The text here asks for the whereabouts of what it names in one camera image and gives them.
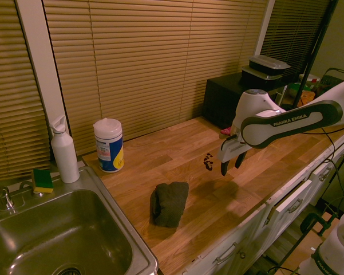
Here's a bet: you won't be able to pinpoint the disinfecting wipes canister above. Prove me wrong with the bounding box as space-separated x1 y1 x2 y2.
93 117 125 173

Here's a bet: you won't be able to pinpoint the narrow beige window blind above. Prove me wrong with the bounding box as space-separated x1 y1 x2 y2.
0 0 52 182

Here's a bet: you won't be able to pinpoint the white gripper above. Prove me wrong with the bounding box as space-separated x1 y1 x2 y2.
216 136 250 176

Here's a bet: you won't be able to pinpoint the orange box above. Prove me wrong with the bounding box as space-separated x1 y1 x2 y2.
299 90 316 107

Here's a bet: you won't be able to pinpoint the wide beige window blind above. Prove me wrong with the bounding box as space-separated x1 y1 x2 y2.
42 0 268 157

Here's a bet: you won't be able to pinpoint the dark grey towel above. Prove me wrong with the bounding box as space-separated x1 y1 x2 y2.
150 181 190 229

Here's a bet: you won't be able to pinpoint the black clamp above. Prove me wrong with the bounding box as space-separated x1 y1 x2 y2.
299 211 340 237

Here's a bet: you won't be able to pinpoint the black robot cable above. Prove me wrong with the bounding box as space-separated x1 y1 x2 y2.
320 123 344 213

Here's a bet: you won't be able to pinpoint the white window frame post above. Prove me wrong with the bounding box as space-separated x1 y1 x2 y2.
14 0 73 138

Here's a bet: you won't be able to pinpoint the dark wire basket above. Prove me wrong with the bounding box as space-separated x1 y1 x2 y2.
317 67 344 97

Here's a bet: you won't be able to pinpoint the black camera stand pole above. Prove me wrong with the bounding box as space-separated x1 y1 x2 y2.
291 0 339 109

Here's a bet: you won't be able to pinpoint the black box appliance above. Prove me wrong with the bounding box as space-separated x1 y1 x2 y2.
203 72 288 130

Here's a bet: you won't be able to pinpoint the black lidded food container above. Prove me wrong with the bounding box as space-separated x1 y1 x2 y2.
248 55 291 76

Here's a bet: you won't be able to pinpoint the small dark scattered pieces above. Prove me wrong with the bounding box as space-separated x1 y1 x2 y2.
202 153 215 172

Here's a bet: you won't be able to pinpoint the white water bottle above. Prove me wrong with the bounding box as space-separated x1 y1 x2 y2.
49 115 81 184

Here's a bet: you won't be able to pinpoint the dark shaded window blind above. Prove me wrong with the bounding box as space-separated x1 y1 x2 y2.
259 0 332 80

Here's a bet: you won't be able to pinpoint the chrome faucet handle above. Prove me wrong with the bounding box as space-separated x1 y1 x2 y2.
0 186 15 212

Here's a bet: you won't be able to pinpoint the white kitchen cabinet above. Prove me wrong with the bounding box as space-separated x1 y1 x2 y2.
183 123 344 275

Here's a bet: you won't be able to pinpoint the stainless steel sink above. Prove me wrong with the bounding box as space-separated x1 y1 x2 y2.
0 166 160 275

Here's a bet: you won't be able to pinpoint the black food container base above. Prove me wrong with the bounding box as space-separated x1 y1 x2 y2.
240 65 284 89

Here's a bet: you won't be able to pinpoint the yellow green sponge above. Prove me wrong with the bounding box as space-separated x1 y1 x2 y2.
31 168 54 195

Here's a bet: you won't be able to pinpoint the metal drawer handle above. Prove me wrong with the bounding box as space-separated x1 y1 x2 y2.
215 242 239 266
287 198 304 213
318 167 333 182

